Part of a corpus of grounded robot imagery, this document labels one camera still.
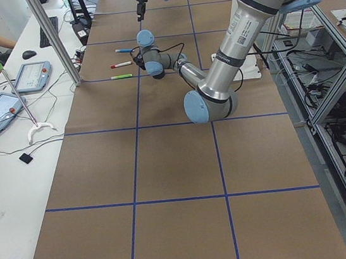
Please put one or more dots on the blue marker pen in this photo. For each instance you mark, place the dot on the blue marker pen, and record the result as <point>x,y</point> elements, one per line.
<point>130,50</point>

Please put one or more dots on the red marker pen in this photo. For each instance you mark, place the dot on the red marker pen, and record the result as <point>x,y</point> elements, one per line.
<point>119,65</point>

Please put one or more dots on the green highlighter pen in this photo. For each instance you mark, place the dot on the green highlighter pen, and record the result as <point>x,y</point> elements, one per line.
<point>119,77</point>

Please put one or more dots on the black computer mouse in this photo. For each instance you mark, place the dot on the black computer mouse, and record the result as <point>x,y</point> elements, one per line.
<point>28,54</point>

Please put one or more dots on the far teach pendant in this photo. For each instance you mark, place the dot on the far teach pendant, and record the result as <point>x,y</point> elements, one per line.
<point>32,77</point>

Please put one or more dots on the small black square pad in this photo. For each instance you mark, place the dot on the small black square pad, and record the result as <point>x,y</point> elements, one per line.
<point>26,158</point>

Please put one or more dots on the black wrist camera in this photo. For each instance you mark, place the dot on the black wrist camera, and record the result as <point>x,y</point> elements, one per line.
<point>136,55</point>

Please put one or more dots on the aluminium frame post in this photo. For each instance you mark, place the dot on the aluminium frame post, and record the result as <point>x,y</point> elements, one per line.
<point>46,25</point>

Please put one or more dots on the white pedestal column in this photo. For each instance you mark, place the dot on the white pedestal column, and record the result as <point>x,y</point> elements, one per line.
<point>249,70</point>

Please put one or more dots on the white curved bracket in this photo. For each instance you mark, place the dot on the white curved bracket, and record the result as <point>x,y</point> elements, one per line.
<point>37,128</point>

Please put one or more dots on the metal rod green handle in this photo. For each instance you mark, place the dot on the metal rod green handle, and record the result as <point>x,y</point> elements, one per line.
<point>31,116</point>

